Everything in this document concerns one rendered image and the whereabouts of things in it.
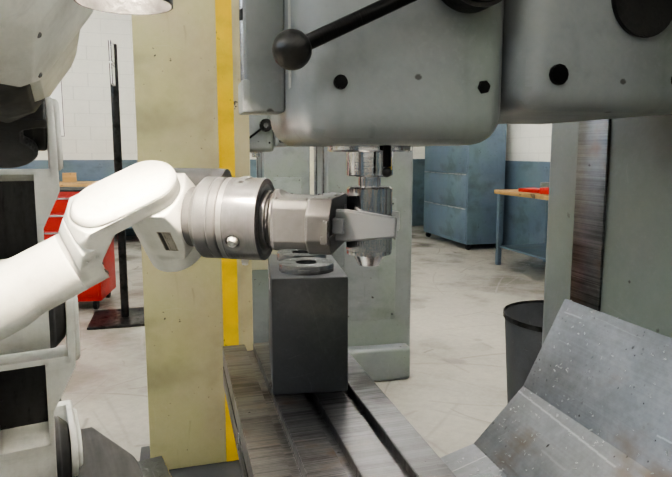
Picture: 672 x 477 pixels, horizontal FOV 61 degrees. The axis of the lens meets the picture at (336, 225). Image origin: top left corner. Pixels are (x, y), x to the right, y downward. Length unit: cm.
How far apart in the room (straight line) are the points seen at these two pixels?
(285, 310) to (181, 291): 147
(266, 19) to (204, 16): 178
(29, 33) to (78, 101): 888
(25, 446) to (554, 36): 114
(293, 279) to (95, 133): 883
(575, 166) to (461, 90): 42
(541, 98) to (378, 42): 15
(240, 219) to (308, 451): 34
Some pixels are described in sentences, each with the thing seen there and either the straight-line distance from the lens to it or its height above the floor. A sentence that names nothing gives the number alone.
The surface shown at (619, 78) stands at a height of 137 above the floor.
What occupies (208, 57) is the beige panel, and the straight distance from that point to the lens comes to 231.
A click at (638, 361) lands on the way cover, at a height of 105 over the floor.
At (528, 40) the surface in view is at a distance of 54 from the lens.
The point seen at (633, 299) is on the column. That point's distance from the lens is 84.
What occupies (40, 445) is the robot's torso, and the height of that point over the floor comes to 75.
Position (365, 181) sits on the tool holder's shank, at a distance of 58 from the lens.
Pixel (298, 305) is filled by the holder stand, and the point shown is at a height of 107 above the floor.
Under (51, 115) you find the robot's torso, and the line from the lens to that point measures 116.
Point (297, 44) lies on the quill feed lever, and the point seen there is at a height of 138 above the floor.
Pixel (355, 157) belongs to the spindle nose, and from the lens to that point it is 57.
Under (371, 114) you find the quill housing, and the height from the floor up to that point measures 133.
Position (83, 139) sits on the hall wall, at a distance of 966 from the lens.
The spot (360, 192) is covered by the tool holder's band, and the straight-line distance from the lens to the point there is 57.
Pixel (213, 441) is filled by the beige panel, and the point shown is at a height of 13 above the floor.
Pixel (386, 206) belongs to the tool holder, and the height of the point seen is 125.
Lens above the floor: 130
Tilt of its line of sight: 7 degrees down
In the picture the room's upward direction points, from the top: straight up
